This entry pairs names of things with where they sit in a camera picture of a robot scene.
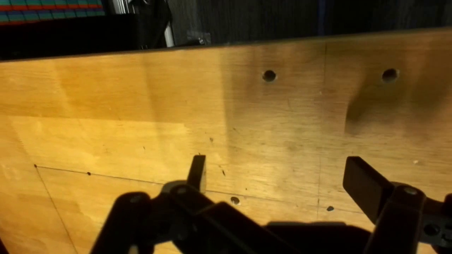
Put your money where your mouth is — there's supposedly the white vertical pole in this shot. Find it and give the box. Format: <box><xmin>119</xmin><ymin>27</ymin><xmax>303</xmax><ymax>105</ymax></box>
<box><xmin>162</xmin><ymin>20</ymin><xmax>177</xmax><ymax>48</ymax></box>

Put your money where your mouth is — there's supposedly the teal and red striped mat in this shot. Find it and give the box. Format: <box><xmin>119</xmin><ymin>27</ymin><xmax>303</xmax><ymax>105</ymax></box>
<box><xmin>0</xmin><ymin>0</ymin><xmax>111</xmax><ymax>26</ymax></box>

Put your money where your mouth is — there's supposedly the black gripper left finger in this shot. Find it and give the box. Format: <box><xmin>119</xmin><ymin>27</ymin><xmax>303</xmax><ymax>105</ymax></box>
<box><xmin>91</xmin><ymin>154</ymin><xmax>303</xmax><ymax>254</ymax></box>

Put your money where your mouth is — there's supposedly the black curtain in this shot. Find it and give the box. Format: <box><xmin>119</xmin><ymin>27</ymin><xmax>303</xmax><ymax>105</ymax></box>
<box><xmin>171</xmin><ymin>0</ymin><xmax>452</xmax><ymax>48</ymax></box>

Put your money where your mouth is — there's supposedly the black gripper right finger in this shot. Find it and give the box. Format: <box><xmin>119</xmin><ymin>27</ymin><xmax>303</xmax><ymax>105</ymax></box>
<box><xmin>342</xmin><ymin>156</ymin><xmax>452</xmax><ymax>254</ymax></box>

